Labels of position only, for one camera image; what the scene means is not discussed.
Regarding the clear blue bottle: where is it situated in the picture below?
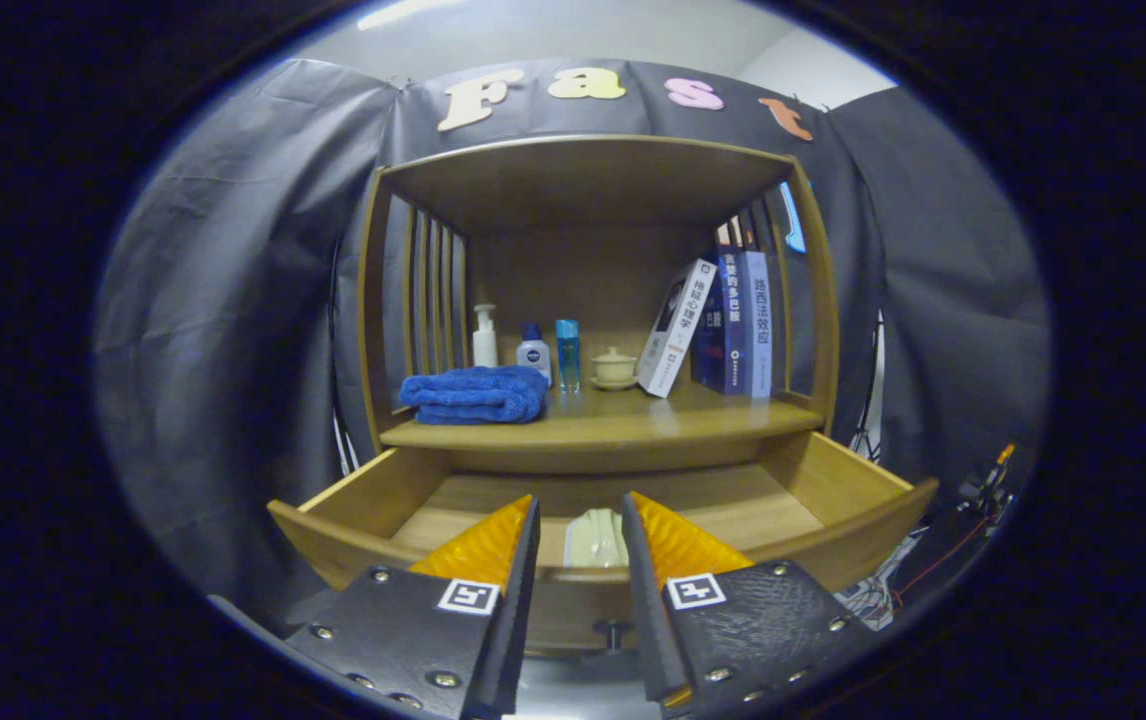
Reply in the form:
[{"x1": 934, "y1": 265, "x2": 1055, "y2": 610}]
[{"x1": 555, "y1": 319, "x2": 582, "y2": 393}]

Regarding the bundle of cables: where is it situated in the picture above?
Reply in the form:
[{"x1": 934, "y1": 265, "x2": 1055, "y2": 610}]
[{"x1": 833, "y1": 525, "x2": 934, "y2": 633}]

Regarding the wooden countertop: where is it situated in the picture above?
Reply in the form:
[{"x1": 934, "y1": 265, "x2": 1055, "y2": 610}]
[{"x1": 380, "y1": 380, "x2": 824, "y2": 451}]

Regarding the black and orange equipment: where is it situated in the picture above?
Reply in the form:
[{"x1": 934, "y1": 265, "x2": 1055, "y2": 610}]
[{"x1": 953, "y1": 443, "x2": 1019, "y2": 521}]

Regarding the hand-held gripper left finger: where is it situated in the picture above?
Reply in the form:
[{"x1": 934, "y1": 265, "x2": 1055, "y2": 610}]
[{"x1": 283, "y1": 494, "x2": 542, "y2": 720}]

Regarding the white book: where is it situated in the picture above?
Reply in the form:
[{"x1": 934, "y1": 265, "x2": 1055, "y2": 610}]
[{"x1": 637, "y1": 258, "x2": 719, "y2": 399}]

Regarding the dark blue book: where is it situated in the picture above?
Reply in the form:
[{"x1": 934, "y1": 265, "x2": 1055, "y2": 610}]
[{"x1": 690, "y1": 250, "x2": 749, "y2": 396}]

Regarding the cream lidded teacup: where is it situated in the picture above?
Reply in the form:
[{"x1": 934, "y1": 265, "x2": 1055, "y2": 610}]
[{"x1": 590, "y1": 346, "x2": 640, "y2": 392}]

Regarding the pale lavender book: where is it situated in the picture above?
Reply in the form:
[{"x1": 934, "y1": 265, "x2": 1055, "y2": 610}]
[{"x1": 741, "y1": 250, "x2": 774, "y2": 399}]

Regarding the white pump bottle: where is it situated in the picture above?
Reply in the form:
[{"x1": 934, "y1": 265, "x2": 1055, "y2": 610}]
[{"x1": 472, "y1": 304, "x2": 499, "y2": 369}]

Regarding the blue folded towel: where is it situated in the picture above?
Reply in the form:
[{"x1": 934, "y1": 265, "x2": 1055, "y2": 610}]
[{"x1": 398, "y1": 365, "x2": 550, "y2": 426}]

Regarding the wooden cabinet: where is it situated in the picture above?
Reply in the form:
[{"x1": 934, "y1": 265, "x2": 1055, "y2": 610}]
[{"x1": 356, "y1": 135, "x2": 840, "y2": 479}]

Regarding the white bottle with blue cap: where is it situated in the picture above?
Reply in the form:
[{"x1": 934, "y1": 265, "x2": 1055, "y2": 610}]
[{"x1": 516, "y1": 322, "x2": 553, "y2": 386}]

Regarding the wooden drawer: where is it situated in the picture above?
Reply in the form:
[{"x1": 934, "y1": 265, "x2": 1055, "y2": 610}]
[{"x1": 266, "y1": 430, "x2": 940, "y2": 656}]

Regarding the cream handled scrub brush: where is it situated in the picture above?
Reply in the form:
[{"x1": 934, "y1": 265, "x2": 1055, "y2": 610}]
[{"x1": 563, "y1": 508, "x2": 630, "y2": 569}]

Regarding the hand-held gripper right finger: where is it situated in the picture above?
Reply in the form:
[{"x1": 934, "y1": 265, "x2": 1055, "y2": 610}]
[{"x1": 620, "y1": 490, "x2": 879, "y2": 713}]

